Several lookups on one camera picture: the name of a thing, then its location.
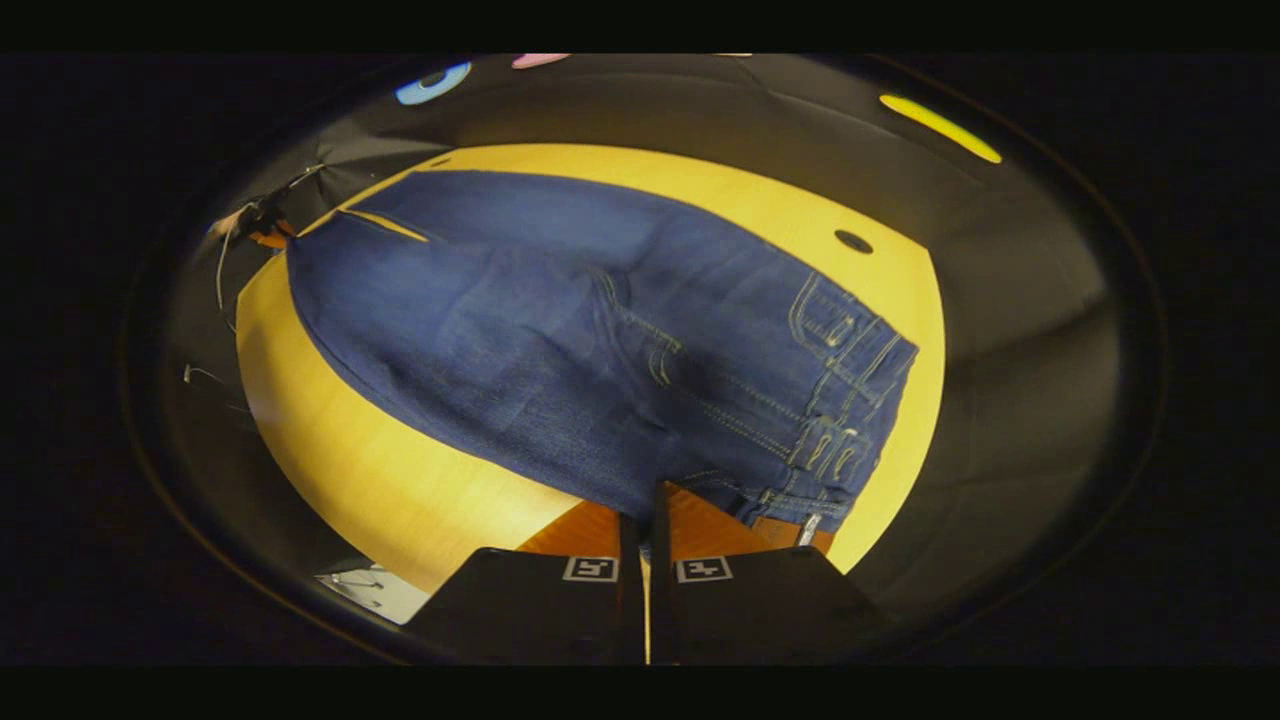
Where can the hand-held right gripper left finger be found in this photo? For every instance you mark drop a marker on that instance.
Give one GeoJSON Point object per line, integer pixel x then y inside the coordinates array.
{"type": "Point", "coordinates": [540, 610]}

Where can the blue denim jeans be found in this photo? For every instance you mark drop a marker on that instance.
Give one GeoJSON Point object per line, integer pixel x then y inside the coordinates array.
{"type": "Point", "coordinates": [520, 330]}

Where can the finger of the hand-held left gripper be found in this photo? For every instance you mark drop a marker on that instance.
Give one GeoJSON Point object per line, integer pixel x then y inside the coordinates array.
{"type": "Point", "coordinates": [272, 239]}

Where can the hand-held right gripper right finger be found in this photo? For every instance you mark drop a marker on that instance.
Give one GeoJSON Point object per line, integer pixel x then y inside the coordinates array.
{"type": "Point", "coordinates": [760, 610]}

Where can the black backdrop cloth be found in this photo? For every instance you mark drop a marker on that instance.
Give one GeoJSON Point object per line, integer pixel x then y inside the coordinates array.
{"type": "Point", "coordinates": [1000, 350]}

